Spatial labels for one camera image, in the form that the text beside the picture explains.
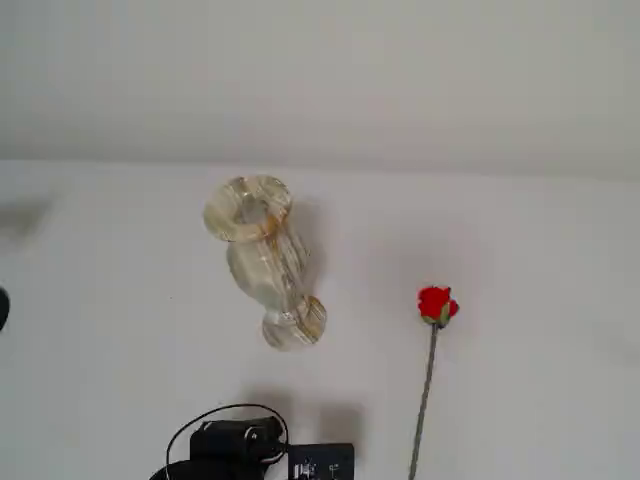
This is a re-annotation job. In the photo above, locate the striped onyx stone vase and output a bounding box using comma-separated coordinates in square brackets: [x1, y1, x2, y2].
[202, 173, 329, 353]

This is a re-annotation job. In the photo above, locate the black wrist camera board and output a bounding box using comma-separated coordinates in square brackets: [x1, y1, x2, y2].
[288, 442, 356, 480]

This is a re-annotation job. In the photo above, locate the red rose with grey stem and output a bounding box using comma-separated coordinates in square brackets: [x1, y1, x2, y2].
[407, 284, 460, 480]

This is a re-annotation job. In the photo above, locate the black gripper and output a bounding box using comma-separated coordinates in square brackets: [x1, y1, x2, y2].
[189, 417, 287, 464]

